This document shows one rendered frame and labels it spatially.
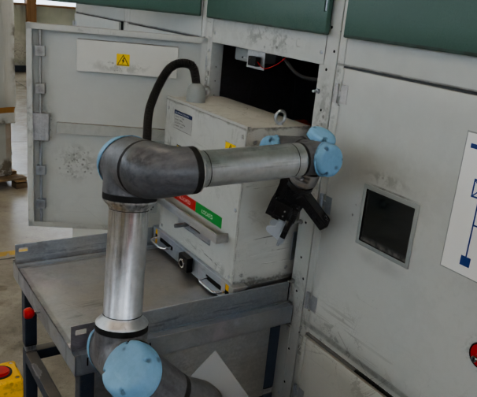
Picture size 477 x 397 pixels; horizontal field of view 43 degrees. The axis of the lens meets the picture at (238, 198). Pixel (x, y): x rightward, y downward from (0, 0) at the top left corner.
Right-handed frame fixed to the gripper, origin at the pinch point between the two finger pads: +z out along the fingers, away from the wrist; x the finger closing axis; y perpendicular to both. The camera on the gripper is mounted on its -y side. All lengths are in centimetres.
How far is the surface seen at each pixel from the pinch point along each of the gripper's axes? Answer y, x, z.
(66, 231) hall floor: 152, -178, 202
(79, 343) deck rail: 33, 42, 26
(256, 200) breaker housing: 11.9, -6.3, -4.7
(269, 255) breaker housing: 1.9, -8.3, 12.0
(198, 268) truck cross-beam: 20.3, -6.6, 27.7
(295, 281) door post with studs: -8.5, -8.5, 16.3
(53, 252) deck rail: 66, 1, 44
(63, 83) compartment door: 96, -38, 7
